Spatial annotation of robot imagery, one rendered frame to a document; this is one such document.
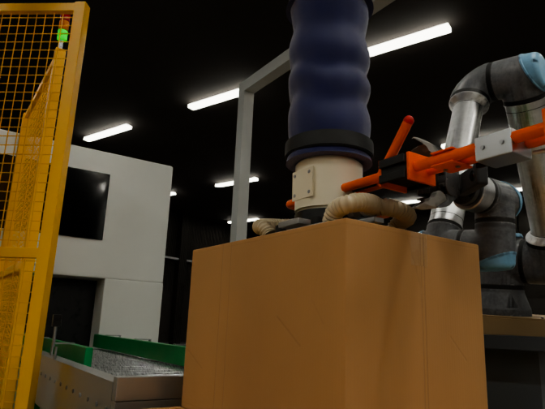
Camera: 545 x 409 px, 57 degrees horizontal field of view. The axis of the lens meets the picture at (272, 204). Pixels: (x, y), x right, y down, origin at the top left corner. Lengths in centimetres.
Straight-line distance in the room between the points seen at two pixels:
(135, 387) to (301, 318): 60
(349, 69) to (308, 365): 72
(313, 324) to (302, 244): 15
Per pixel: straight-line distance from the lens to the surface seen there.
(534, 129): 91
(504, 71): 161
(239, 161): 502
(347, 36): 133
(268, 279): 105
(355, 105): 126
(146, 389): 142
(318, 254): 93
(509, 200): 130
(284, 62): 478
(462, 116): 156
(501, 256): 127
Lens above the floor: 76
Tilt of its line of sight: 13 degrees up
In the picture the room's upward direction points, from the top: 2 degrees clockwise
